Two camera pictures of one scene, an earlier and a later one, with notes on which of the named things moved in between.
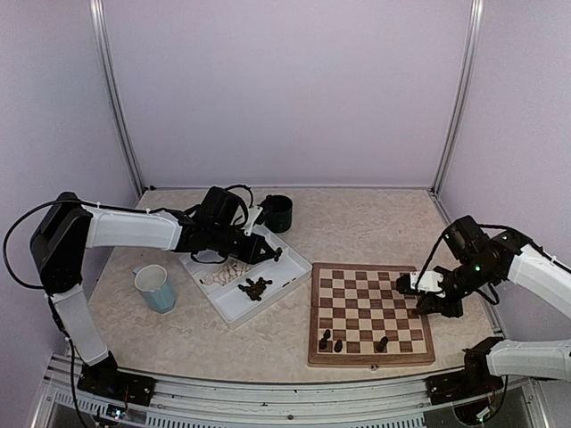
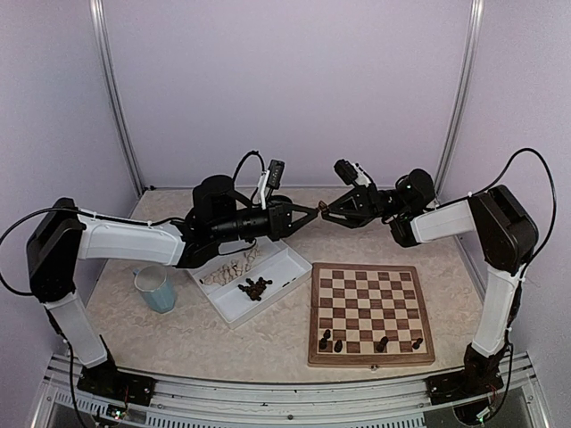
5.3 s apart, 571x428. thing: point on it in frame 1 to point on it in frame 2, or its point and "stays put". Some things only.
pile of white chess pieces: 227,273 stays put
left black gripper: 252,255 to 279,224
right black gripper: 442,307 to 364,205
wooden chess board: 358,317 stays put
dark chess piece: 383,342 stays put
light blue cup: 152,280 stays put
